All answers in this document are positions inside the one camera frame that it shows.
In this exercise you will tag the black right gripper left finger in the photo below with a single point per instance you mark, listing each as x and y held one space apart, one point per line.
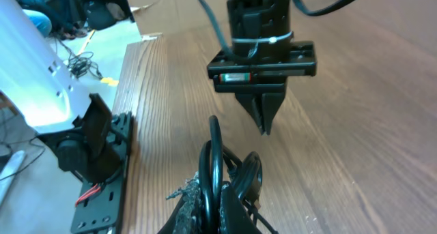
185 217

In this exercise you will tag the cardboard box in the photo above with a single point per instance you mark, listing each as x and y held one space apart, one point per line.
168 16

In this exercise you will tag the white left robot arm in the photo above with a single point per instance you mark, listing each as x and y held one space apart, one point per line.
92 143

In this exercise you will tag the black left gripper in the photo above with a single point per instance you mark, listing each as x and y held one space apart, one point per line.
268 77

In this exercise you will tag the black backpack on floor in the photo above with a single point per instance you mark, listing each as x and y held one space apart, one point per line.
101 15

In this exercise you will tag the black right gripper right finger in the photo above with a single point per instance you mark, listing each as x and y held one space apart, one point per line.
233 216

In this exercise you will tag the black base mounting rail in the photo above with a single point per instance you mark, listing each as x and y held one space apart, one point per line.
102 213

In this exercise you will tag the seated person in teal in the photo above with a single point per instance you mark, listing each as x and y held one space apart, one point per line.
63 19

